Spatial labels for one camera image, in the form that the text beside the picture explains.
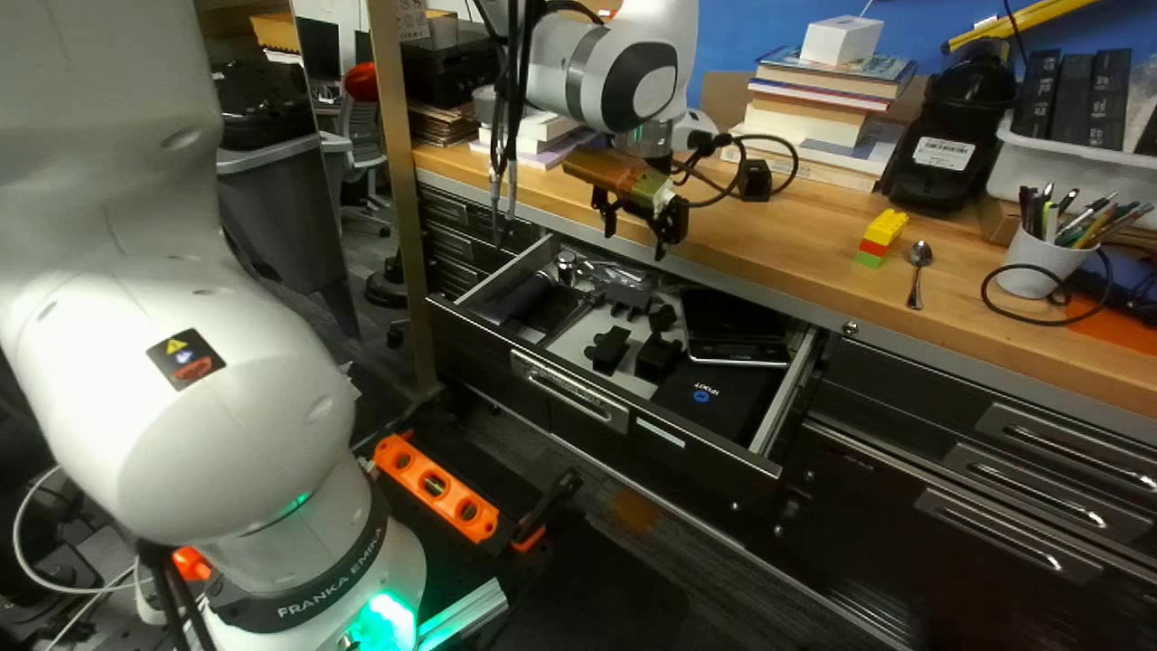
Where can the black drawer cabinet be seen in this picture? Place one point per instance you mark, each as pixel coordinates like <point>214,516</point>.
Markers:
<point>961,484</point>

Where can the black kit box blue logo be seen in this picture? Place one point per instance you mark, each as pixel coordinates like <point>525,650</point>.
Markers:
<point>725,399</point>

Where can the white flat box stack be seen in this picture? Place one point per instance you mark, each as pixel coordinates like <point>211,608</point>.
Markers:
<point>544,146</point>

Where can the grey trash bin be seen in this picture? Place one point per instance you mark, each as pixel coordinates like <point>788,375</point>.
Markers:
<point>282,229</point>

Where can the black rectangular plastic block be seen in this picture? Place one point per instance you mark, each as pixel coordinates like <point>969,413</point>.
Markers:
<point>659,358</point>

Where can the stack of dark folders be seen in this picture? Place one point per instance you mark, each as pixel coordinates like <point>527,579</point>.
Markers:
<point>440,125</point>

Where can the white plastic bin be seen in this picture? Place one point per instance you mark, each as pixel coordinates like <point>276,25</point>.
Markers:
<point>1072,168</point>

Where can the small orange clip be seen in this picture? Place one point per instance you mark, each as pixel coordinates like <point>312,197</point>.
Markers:
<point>189,567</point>

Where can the black metal tool drawer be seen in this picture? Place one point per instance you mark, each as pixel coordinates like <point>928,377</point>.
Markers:
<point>579,392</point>

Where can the black cartridge box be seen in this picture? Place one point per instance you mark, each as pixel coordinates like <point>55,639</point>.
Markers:
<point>1038,93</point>
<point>1112,99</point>
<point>1076,99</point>

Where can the stack of books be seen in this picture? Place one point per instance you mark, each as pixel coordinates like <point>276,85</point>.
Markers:
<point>825,111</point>

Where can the black orange clamp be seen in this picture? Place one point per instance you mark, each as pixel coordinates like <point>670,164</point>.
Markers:
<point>544,510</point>

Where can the red fabric object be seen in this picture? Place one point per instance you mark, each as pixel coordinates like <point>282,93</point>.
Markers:
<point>362,85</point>

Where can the black pronged plastic bracket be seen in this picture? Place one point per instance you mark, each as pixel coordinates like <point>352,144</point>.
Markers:
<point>607,349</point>

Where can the black label maker device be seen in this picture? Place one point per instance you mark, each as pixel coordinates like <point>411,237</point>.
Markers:
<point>944,131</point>

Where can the black hard case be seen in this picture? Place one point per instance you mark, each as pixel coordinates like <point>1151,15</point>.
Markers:
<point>453,59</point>

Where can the white drawer liner sheet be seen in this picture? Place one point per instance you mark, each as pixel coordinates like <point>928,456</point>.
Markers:
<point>564,352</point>

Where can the yellow spirit level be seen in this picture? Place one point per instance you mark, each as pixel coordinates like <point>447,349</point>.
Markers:
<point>1018,25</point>

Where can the metal spoon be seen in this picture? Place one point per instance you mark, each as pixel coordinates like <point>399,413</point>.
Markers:
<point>919,258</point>

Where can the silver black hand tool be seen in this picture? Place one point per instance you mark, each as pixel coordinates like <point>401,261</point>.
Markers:
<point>596,276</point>

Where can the black rounded plastic housing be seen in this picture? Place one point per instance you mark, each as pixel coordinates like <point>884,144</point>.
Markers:
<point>756,180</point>

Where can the small white box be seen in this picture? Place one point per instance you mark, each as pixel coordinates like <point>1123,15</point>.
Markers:
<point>841,41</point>

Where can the orange flat sheet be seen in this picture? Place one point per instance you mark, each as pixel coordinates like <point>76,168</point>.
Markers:
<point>1116,331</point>

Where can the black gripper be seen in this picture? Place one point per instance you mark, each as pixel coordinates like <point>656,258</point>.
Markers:
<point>675,213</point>

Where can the wooden upright post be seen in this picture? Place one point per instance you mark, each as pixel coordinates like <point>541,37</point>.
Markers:
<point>399,182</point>

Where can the background computer monitor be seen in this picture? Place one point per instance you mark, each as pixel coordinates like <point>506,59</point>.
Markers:
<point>319,53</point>

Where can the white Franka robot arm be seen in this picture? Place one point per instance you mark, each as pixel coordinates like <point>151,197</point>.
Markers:
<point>183,364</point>

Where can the white pen cup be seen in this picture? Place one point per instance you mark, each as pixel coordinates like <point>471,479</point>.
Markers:
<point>1043,264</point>

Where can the yellow red green toy bricks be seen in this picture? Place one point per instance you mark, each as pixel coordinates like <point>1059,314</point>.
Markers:
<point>884,237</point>

